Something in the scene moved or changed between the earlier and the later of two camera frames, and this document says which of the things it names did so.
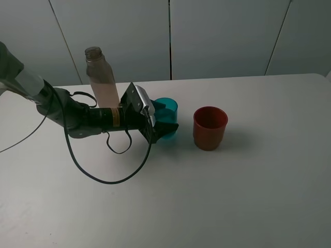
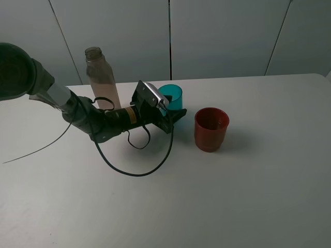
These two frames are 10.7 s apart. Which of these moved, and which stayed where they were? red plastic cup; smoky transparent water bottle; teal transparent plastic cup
Moved: teal transparent plastic cup
Stayed: red plastic cup; smoky transparent water bottle
